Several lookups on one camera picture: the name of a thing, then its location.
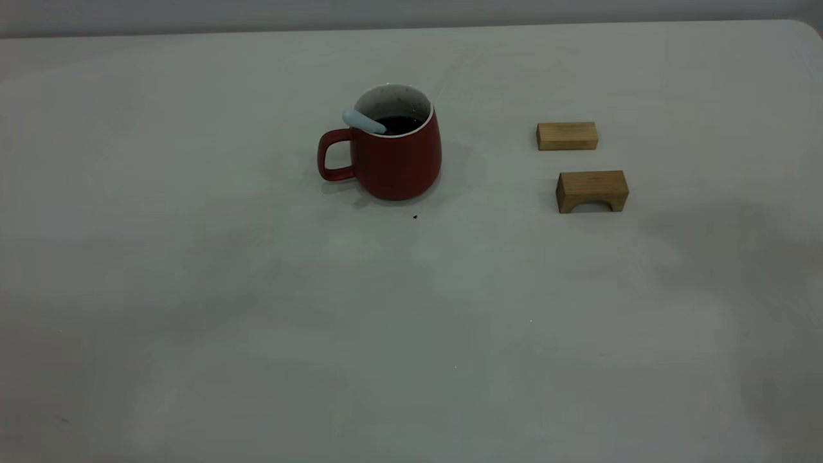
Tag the red ceramic mug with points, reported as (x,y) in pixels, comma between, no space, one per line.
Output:
(398,164)

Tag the arched wooden block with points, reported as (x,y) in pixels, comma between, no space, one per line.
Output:
(591,183)

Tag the flat rectangular wooden block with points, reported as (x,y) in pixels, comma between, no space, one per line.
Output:
(566,136)

